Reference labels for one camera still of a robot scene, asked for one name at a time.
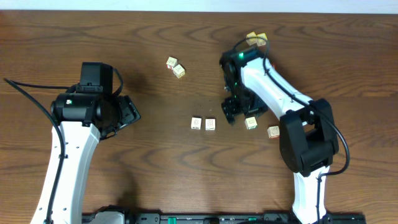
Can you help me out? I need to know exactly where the green-edged wooden block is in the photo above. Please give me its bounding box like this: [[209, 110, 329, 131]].
[[244, 116, 257, 129]]

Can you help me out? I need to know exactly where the red-edged spiral block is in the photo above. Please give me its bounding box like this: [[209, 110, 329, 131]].
[[267, 126, 280, 139]]

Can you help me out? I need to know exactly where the blue-edged wooden block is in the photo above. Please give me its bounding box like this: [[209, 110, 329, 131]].
[[205, 118, 216, 131]]

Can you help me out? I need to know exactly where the green O wooden block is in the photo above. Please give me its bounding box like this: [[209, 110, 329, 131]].
[[191, 117, 201, 129]]

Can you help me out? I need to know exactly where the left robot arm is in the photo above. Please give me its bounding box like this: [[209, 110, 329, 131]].
[[31, 62, 141, 223]]

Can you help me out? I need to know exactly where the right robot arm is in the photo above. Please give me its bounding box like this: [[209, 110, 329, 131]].
[[220, 47, 339, 223]]

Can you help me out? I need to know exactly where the yellow-top block right of pair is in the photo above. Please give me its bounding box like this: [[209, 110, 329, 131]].
[[257, 33, 267, 47]]

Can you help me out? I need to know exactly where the yellow-top block of pair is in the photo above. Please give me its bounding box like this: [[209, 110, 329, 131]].
[[257, 33, 267, 47], [246, 32, 257, 45]]

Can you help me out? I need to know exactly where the yellow letter G block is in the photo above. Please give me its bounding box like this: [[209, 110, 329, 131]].
[[173, 64, 185, 78]]

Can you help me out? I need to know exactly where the yellow-top block left of pair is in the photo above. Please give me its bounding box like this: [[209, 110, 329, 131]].
[[246, 32, 257, 45]]

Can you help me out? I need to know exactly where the red-edged wooden block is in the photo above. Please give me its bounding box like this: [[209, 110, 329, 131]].
[[166, 57, 178, 70]]

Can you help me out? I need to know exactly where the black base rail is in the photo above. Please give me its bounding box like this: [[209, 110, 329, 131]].
[[81, 205, 366, 224]]

